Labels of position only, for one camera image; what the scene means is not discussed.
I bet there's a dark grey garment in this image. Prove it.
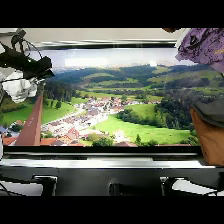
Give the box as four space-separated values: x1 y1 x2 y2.
191 99 224 130

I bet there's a purple patterned garment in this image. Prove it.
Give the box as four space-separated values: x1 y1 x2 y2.
175 28 224 75

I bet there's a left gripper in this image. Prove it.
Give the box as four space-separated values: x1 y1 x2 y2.
30 55 56 80

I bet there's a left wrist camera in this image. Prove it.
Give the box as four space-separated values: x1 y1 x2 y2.
10 28 28 47

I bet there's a silver frame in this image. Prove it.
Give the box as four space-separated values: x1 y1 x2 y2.
0 151 224 197

